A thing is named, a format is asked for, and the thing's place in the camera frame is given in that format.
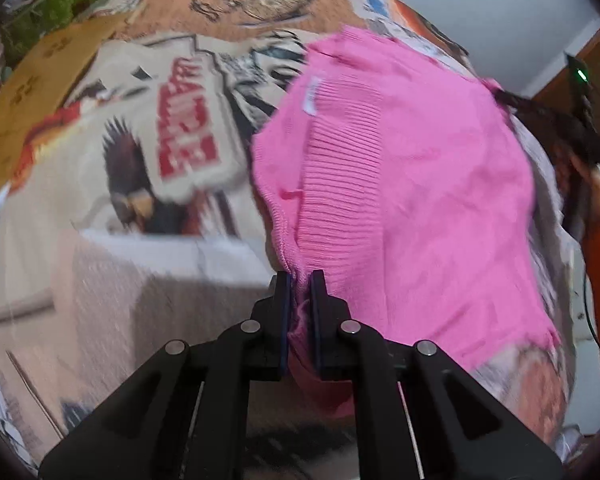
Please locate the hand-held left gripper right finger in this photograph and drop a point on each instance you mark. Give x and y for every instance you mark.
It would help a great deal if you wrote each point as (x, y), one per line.
(330, 340)

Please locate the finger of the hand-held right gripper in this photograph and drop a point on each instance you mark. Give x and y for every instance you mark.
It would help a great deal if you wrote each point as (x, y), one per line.
(540, 110)

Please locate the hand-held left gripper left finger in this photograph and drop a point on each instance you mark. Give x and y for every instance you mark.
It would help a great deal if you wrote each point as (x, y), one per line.
(265, 340)

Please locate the pink knit cardigan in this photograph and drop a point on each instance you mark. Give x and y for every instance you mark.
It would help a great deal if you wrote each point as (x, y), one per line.
(420, 200)

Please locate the printed blanket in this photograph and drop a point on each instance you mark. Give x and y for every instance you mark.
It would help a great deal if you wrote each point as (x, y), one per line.
(105, 270)

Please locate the mustard flower-pattern cloth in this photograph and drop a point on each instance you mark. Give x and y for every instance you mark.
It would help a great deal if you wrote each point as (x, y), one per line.
(35, 90)

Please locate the green printed bag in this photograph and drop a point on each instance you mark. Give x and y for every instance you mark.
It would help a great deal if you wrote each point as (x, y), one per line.
(55, 5)

